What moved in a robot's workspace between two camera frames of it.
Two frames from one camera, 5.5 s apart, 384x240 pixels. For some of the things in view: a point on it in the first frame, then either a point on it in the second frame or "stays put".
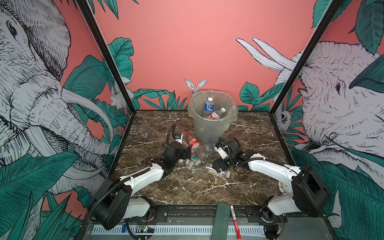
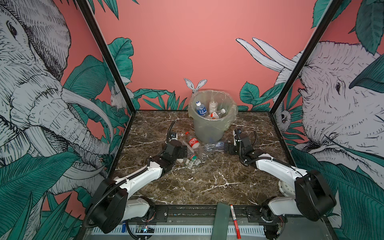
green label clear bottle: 192,161 stays put
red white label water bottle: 216,114 stays put
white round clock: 284,188 stays put
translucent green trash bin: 213,113 stays put
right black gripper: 220,162 -> 232,146
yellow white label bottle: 213,171 -> 213,106
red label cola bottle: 193,142 stays put
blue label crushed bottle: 209,106 -> 201,110
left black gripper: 184,155 stays put
